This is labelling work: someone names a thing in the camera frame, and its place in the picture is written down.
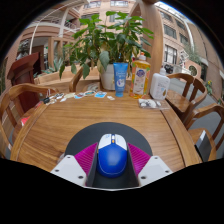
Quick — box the black notebook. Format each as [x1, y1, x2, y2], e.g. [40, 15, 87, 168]
[194, 130, 213, 163]

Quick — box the yellow detergent bottle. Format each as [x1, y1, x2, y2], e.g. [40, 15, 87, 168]
[129, 52, 152, 100]

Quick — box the large green potted plant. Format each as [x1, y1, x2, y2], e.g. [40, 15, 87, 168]
[59, 10, 155, 92]

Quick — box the round black mouse pad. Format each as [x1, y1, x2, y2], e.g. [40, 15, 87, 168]
[64, 121, 154, 190]

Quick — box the clear plastic packet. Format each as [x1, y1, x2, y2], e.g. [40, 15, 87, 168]
[137, 98, 163, 110]

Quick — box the wooden pillar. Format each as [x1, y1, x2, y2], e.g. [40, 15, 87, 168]
[139, 0, 165, 91]

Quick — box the wooden planter box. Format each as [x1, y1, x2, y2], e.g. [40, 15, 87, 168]
[34, 66, 101, 93]

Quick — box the wooden armchair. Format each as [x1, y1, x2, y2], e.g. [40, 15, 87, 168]
[68, 66, 101, 94]
[0, 83, 59, 159]
[184, 103, 224, 163]
[164, 72, 208, 124]

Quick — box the white pump bottle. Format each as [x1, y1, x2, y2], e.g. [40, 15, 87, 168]
[149, 68, 171, 101]

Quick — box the yellow flowering plant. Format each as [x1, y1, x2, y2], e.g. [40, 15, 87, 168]
[205, 79, 215, 96]

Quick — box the blue and white computer mouse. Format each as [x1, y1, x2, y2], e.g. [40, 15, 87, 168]
[96, 133, 129, 179]

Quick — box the white abstract sculpture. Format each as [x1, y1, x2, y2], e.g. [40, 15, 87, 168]
[179, 49, 191, 66]

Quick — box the blue squeeze tube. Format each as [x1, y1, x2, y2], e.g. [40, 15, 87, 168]
[112, 62, 129, 98]

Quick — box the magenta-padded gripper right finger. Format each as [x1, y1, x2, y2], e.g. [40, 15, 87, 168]
[127, 142, 174, 188]

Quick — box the dark red wooden lectern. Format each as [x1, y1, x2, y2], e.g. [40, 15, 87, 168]
[6, 51, 41, 113]

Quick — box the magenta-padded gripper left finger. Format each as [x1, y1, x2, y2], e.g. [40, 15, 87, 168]
[49, 142, 99, 188]

